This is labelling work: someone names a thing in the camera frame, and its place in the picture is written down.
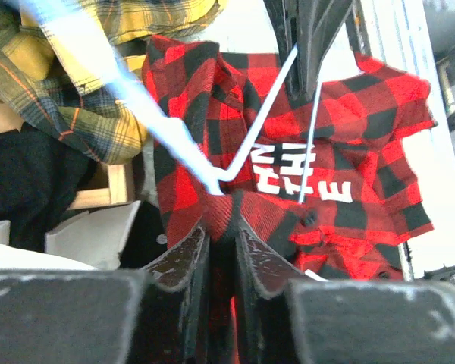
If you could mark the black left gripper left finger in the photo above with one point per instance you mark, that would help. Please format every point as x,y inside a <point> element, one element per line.
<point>157,314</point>

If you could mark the red black plaid shirt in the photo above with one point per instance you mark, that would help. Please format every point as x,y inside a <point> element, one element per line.
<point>328,186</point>

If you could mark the light blue wire hanger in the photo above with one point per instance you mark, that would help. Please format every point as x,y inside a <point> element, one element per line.
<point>83,34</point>

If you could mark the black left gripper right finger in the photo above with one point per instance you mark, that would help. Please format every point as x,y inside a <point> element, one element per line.
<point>284,316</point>

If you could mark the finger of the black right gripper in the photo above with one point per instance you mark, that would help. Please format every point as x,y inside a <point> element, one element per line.
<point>318,24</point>
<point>283,17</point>

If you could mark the white shirt in basket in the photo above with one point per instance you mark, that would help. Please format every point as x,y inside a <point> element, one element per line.
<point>87,241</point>

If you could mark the yellow plaid shirt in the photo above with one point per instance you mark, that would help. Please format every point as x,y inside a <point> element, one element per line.
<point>49,91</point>

